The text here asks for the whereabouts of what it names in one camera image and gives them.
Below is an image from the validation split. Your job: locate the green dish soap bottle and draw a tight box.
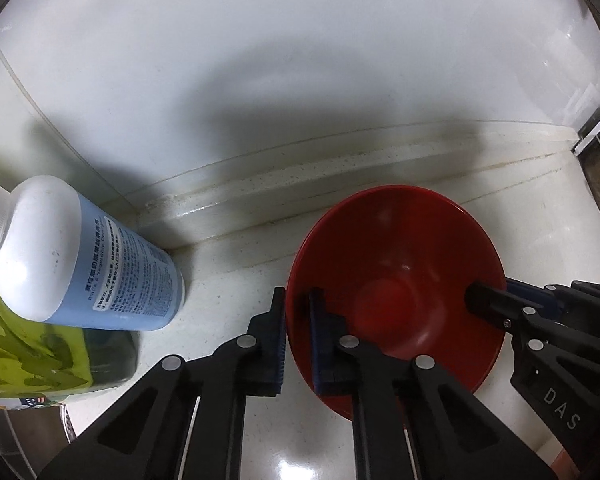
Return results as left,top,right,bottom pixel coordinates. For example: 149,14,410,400
0,255,138,411

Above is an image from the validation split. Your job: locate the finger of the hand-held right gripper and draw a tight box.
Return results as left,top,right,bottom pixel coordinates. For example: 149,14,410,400
465,282,551,353
505,281,600,321

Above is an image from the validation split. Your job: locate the red bowl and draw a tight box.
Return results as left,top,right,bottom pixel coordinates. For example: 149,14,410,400
285,185,507,423

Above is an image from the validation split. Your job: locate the blue pump bottle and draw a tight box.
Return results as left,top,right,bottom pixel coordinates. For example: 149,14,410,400
0,170,186,332

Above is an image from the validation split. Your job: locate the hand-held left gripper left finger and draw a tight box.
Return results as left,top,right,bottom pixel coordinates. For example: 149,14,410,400
37,286,288,480

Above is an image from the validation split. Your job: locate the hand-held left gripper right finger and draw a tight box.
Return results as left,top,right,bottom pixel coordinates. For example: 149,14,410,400
307,287,556,480

